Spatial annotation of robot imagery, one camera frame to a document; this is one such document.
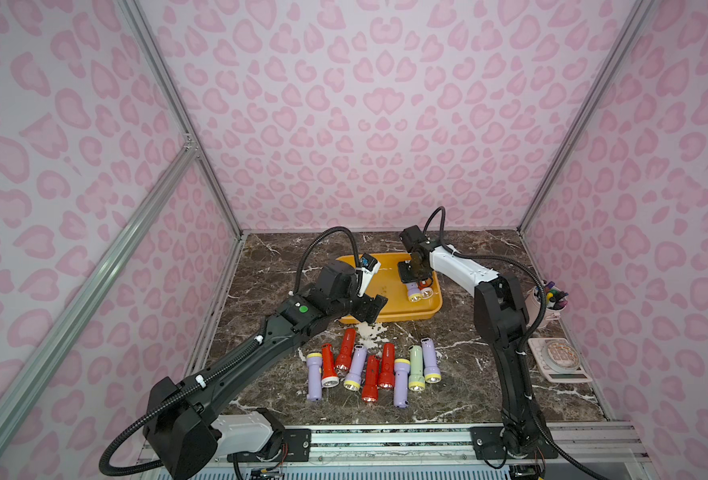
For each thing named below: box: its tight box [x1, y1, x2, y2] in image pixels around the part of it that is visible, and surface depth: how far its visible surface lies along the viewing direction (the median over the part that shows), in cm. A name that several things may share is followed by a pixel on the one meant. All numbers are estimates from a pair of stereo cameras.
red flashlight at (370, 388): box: [362, 354, 380, 403], surface depth 83 cm
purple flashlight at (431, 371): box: [420, 337, 442, 383], surface depth 86 cm
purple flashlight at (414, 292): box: [406, 282, 422, 303], surface depth 99 cm
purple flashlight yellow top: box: [394, 358, 411, 408], surface depth 82 cm
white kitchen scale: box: [528, 337, 593, 383], surface depth 86 cm
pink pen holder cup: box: [525, 282, 569, 327], surface depth 88 cm
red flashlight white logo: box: [418, 278, 434, 299], surface depth 100 cm
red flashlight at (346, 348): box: [335, 328, 357, 373], surface depth 88 cm
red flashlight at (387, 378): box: [379, 342, 395, 388], surface depth 84 cm
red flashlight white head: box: [321, 343, 340, 388], surface depth 85 cm
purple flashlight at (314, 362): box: [306, 352, 323, 402], surface depth 83 cm
